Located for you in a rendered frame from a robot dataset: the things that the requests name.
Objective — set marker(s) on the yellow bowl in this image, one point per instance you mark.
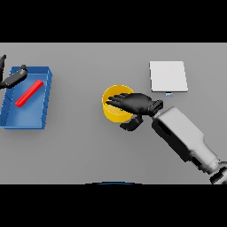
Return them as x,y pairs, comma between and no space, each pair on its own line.
113,113

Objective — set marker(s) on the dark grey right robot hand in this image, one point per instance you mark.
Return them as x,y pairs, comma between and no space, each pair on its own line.
134,102

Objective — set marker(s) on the blue tray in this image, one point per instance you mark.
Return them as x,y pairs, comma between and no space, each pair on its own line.
26,113

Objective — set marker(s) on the red beaker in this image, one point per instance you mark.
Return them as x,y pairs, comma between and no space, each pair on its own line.
29,93

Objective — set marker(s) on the pale square measuring scale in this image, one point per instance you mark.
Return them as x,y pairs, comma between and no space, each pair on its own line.
168,75

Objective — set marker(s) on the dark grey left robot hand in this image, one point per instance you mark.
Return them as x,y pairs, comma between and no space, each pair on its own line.
13,78

